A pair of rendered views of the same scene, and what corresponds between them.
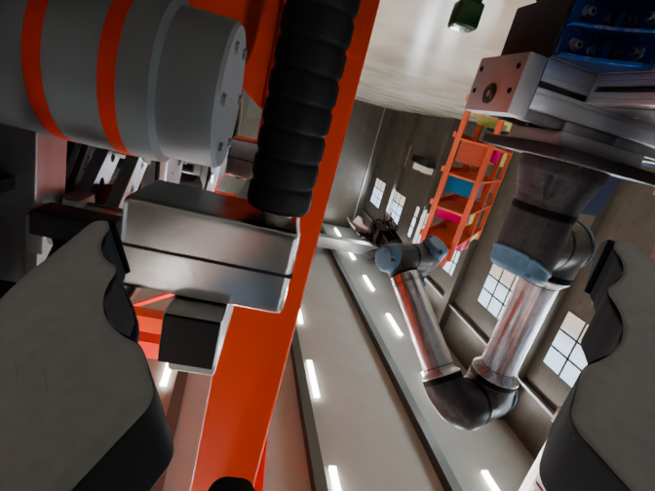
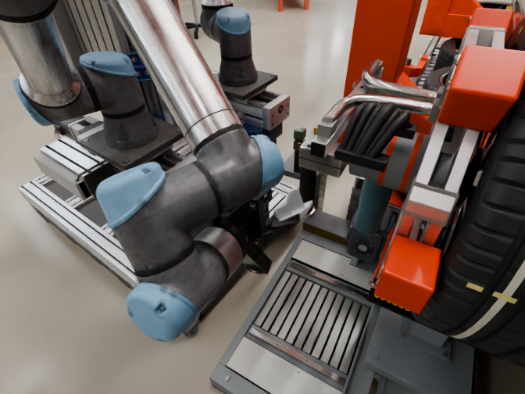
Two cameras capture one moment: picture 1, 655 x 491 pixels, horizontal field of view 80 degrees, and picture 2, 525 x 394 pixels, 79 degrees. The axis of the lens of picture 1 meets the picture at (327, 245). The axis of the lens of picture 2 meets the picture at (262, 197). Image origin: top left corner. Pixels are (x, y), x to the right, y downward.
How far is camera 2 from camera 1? 0.59 m
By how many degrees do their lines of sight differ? 64
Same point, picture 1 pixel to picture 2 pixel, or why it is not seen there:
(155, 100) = not seen: hidden behind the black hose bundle
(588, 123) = (238, 104)
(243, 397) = not seen: outside the picture
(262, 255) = (305, 162)
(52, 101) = (405, 165)
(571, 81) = (251, 119)
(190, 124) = not seen: hidden behind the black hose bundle
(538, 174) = (247, 77)
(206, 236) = (319, 168)
